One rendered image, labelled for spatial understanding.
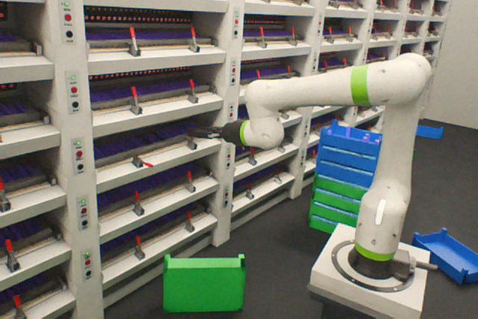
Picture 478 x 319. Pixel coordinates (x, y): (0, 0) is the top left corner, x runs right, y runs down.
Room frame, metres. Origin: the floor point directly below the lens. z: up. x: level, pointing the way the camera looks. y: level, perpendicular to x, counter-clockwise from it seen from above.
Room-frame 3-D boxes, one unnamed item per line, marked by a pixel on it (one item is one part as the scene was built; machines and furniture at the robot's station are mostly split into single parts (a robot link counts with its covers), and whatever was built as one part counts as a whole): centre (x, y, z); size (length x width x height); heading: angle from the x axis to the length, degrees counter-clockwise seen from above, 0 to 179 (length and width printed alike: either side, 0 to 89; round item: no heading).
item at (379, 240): (1.07, -0.46, 0.49); 0.16 x 0.13 x 0.19; 153
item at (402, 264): (1.04, -0.51, 0.37); 0.26 x 0.15 x 0.06; 73
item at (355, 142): (1.85, -0.58, 0.52); 0.30 x 0.20 x 0.08; 60
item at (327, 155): (1.85, -0.58, 0.44); 0.30 x 0.20 x 0.08; 60
